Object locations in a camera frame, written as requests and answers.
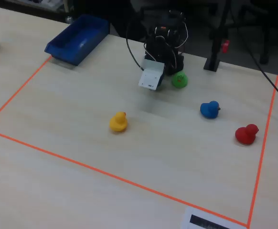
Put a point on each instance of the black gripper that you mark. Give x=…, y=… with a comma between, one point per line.
x=162, y=79

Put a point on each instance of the red rubber duck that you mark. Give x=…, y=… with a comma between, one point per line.
x=245, y=136

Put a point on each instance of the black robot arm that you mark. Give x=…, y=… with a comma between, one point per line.
x=163, y=47

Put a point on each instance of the green rubber duck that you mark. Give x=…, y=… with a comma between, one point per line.
x=179, y=82

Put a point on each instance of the blue rubber duck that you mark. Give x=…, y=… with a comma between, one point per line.
x=209, y=111

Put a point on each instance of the yellow rubber duck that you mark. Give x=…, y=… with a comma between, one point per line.
x=118, y=124

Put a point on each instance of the blue plastic box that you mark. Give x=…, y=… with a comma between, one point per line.
x=81, y=40

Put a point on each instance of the red clamp knob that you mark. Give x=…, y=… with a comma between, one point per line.
x=225, y=46

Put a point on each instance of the black office chair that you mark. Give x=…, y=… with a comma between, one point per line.
x=264, y=57

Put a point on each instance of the orange tape strip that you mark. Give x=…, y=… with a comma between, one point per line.
x=264, y=143
x=129, y=182
x=19, y=89

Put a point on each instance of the silver can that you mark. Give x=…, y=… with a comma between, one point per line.
x=69, y=20

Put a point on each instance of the white paper label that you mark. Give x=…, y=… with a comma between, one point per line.
x=185, y=219

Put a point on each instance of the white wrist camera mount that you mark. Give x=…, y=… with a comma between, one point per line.
x=151, y=76

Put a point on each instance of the black camera stand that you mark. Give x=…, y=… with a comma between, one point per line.
x=211, y=64

